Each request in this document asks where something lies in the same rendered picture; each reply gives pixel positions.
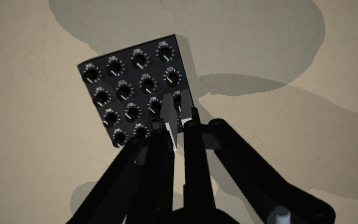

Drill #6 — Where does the black knob box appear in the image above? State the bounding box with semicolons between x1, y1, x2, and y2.
77;34;194;148

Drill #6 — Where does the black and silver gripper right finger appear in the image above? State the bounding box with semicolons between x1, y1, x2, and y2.
181;89;336;224

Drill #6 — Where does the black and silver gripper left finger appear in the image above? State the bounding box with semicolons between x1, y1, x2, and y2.
66;93;177;224

